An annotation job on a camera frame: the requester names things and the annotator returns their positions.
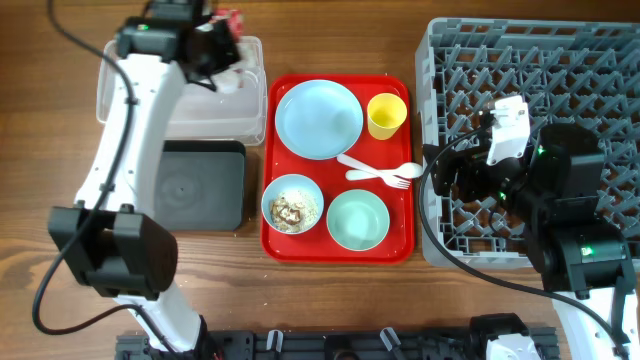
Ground rice food leftovers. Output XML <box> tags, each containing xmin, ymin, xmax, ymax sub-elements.
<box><xmin>269</xmin><ymin>189</ymin><xmax>320</xmax><ymax>234</ymax></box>

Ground yellow plastic cup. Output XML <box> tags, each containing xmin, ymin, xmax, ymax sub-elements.
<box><xmin>366</xmin><ymin>93</ymin><xmax>408</xmax><ymax>140</ymax></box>

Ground green bowl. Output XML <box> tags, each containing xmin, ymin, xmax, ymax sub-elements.
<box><xmin>326</xmin><ymin>189</ymin><xmax>391</xmax><ymax>252</ymax></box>

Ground black cable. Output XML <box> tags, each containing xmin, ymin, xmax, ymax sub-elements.
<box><xmin>418</xmin><ymin>122</ymin><xmax>631</xmax><ymax>346</ymax></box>
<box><xmin>31</xmin><ymin>0</ymin><xmax>166</xmax><ymax>336</ymax></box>

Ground light blue plate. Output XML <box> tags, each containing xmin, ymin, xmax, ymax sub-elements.
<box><xmin>275</xmin><ymin>79</ymin><xmax>364</xmax><ymax>160</ymax></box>

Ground white plastic fork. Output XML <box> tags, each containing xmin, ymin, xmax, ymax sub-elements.
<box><xmin>336</xmin><ymin>154</ymin><xmax>410</xmax><ymax>190</ymax></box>

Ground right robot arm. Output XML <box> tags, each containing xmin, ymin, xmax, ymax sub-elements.
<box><xmin>422</xmin><ymin>124</ymin><xmax>639</xmax><ymax>359</ymax></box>

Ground grey dishwasher rack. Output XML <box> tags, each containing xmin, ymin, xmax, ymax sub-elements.
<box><xmin>415</xmin><ymin>18</ymin><xmax>639</xmax><ymax>269</ymax></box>

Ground white napkin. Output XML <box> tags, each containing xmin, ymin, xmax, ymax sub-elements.
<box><xmin>212</xmin><ymin>43</ymin><xmax>258</xmax><ymax>94</ymax></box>

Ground blue bowl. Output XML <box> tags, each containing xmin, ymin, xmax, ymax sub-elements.
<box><xmin>261</xmin><ymin>174</ymin><xmax>324</xmax><ymax>235</ymax></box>

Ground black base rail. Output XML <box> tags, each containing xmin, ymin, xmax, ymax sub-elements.
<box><xmin>114</xmin><ymin>313</ymin><xmax>559</xmax><ymax>360</ymax></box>

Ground right black cable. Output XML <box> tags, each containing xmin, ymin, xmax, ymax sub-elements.
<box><xmin>418</xmin><ymin>122</ymin><xmax>631</xmax><ymax>346</ymax></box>

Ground red snack wrapper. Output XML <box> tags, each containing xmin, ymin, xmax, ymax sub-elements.
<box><xmin>211</xmin><ymin>9</ymin><xmax>244</xmax><ymax>40</ymax></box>

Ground white plastic spoon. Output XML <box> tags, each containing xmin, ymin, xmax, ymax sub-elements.
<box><xmin>345</xmin><ymin>162</ymin><xmax>424</xmax><ymax>181</ymax></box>

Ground red serving tray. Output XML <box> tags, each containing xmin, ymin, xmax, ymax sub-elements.
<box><xmin>260</xmin><ymin>75</ymin><xmax>415</xmax><ymax>264</ymax></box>

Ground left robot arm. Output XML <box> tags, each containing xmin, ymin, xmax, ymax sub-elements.
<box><xmin>48</xmin><ymin>0</ymin><xmax>240</xmax><ymax>359</ymax></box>

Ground black waste tray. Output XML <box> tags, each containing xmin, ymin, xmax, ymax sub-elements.
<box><xmin>154</xmin><ymin>140</ymin><xmax>246</xmax><ymax>231</ymax></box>

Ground left black cable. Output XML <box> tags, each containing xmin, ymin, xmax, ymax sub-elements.
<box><xmin>31</xmin><ymin>0</ymin><xmax>166</xmax><ymax>336</ymax></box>

